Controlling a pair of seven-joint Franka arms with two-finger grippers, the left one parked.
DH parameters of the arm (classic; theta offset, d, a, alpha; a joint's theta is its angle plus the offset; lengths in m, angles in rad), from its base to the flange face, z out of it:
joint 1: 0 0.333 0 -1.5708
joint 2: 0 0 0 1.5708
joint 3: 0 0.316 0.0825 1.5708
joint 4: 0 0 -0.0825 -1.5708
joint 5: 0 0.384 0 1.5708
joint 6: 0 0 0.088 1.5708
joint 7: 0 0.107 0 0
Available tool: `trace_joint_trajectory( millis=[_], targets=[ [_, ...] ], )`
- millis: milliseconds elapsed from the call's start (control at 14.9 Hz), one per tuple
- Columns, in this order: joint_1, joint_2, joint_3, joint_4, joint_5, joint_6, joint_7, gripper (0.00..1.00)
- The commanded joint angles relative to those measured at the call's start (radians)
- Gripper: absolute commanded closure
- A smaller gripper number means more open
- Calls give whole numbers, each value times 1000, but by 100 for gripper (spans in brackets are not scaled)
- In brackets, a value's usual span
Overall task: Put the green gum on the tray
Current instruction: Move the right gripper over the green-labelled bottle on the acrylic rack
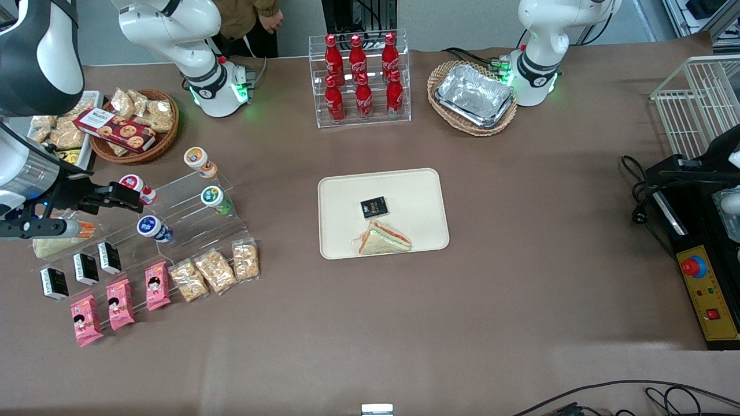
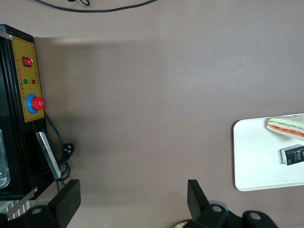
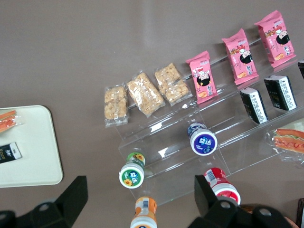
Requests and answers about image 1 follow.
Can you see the clear acrylic stepped stand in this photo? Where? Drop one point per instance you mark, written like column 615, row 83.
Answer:
column 191, row 222

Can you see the yellow snack packet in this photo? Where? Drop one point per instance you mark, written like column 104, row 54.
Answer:
column 70, row 156

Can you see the cream plastic tray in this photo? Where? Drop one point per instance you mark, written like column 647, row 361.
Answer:
column 410, row 202

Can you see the oval wicker basket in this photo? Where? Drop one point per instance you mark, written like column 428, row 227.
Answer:
column 442, row 72

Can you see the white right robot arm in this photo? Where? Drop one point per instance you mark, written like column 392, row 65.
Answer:
column 173, row 29

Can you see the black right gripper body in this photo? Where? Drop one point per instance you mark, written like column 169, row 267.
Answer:
column 74, row 190

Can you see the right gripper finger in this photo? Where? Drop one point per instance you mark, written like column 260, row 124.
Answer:
column 124, row 193
column 110, row 207

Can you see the green gum bottle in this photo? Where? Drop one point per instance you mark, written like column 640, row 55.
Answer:
column 215, row 199

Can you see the black equipment stand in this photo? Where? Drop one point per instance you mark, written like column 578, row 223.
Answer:
column 347, row 14

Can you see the red emergency stop button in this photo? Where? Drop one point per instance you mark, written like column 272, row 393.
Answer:
column 693, row 267

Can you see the red cola bottle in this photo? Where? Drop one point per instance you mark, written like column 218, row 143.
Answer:
column 363, row 101
column 390, row 55
column 395, row 95
column 358, row 55
column 334, row 104
column 334, row 58

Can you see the white rectangular tray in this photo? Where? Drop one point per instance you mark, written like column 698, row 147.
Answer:
column 87, row 147

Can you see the clear acrylic bottle rack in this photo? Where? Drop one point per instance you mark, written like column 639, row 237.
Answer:
column 376, row 122

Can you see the aluminium frame shelf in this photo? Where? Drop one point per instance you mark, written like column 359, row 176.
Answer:
column 699, row 11

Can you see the clear bag peanut snack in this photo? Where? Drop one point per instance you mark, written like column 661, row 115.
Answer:
column 189, row 281
column 215, row 271
column 245, row 261

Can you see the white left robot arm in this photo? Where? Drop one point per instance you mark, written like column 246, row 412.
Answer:
column 543, row 34

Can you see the small white device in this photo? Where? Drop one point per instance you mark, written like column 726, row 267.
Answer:
column 377, row 409

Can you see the black yellow control box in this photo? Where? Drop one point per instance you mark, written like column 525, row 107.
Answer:
column 699, row 231

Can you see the round wicker basket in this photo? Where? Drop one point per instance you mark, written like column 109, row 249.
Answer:
column 165, row 141

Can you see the small black box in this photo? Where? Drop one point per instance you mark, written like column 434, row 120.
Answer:
column 109, row 257
column 86, row 268
column 54, row 283

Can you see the blue gum bottle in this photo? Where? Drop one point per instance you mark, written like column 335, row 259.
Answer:
column 151, row 227

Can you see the wrapped triangle sandwich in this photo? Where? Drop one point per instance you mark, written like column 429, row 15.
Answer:
column 384, row 240
column 52, row 247

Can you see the pink snack pack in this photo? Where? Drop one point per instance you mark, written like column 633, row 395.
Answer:
column 157, row 286
column 87, row 321
column 120, row 305

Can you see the orange gum bottle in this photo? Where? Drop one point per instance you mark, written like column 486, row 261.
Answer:
column 198, row 159

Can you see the black snack packet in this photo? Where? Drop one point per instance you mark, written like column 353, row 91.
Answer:
column 374, row 208

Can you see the clear bag brown snack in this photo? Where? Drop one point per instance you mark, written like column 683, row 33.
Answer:
column 39, row 134
column 45, row 121
column 68, row 137
column 87, row 105

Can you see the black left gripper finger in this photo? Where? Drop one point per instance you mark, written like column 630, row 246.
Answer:
column 699, row 178

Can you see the red gum bottle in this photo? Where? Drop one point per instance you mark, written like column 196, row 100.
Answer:
column 134, row 182

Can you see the red cookie box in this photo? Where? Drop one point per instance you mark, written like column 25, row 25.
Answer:
column 115, row 130

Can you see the aluminium foil tray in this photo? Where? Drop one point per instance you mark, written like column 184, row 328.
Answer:
column 474, row 95

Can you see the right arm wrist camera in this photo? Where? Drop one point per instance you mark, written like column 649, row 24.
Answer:
column 34, row 228

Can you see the clear bag puffed snack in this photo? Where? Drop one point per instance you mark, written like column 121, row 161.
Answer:
column 139, row 101
column 159, row 115
column 122, row 103

